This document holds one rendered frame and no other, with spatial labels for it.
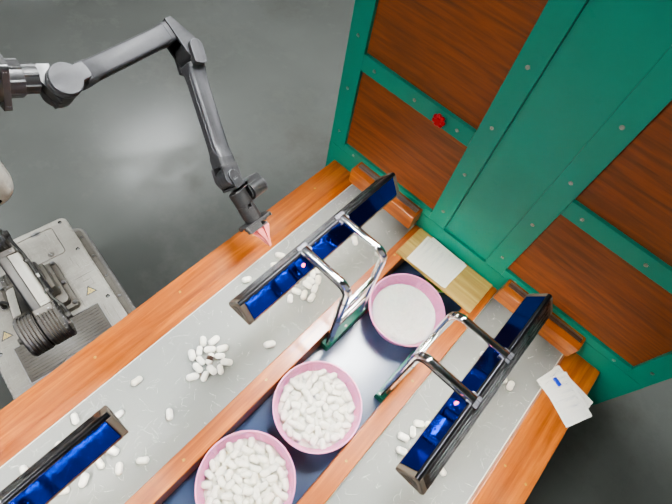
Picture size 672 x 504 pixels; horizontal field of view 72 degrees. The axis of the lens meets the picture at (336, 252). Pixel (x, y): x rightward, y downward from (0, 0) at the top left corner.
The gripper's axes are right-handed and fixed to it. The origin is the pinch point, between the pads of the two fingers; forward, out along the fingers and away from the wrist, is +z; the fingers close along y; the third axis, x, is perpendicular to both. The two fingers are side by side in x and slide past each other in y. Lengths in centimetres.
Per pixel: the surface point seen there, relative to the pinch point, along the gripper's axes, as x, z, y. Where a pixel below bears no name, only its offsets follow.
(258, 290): -31.3, -1.0, -21.5
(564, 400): -58, 84, 34
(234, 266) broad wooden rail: 10.8, 2.4, -10.6
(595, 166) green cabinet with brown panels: -79, 11, 51
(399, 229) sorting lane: -6, 25, 46
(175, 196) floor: 126, -17, 18
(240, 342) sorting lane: -0.6, 20.0, -26.0
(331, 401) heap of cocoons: -22, 45, -19
